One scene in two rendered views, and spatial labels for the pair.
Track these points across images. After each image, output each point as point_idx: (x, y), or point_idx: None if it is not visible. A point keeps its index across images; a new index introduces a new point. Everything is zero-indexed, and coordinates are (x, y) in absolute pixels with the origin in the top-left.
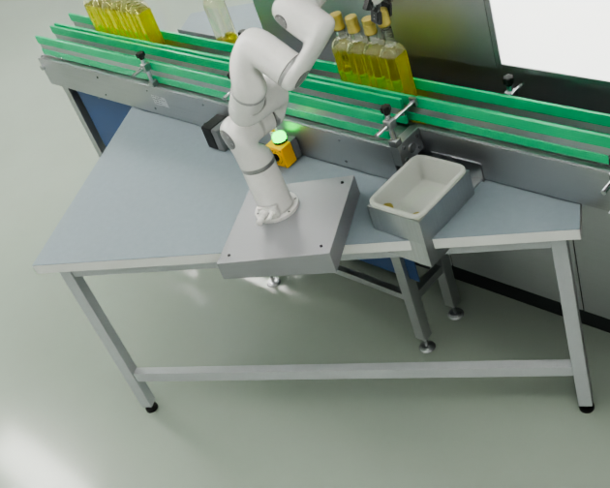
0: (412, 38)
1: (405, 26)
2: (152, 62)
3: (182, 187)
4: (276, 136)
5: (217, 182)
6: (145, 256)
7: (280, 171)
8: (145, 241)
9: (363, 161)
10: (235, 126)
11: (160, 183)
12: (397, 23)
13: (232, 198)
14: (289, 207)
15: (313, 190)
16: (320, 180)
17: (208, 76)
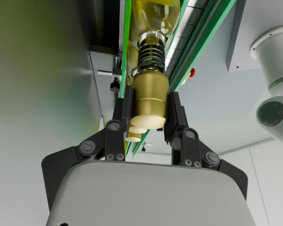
0: (65, 17)
1: (62, 44)
2: (142, 144)
3: (199, 99)
4: (183, 82)
5: (197, 88)
6: (260, 92)
7: None
8: (245, 96)
9: None
10: None
11: (194, 106)
12: (66, 60)
13: (217, 76)
14: None
15: (258, 24)
16: (242, 24)
17: (150, 131)
